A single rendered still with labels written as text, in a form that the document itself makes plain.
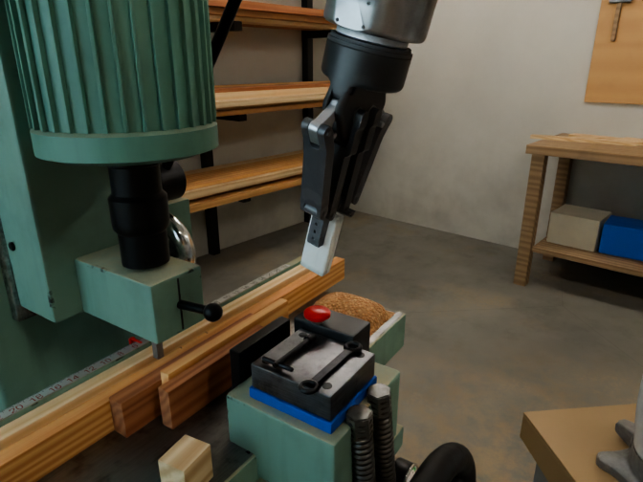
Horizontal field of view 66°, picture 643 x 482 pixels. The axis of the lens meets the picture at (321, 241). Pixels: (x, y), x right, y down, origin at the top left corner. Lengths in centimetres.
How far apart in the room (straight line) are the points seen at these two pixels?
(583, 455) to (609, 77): 282
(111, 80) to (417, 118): 369
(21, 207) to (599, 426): 97
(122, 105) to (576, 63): 333
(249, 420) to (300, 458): 7
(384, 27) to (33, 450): 49
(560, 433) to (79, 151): 88
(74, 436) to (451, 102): 360
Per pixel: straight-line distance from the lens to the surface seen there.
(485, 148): 384
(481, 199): 391
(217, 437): 59
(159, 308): 55
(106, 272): 59
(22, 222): 63
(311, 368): 50
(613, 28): 354
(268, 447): 54
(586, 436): 104
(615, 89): 355
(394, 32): 42
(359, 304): 78
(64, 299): 65
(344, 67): 43
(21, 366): 77
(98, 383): 62
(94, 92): 47
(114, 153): 47
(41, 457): 59
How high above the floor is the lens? 128
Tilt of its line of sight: 20 degrees down
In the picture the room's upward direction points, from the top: straight up
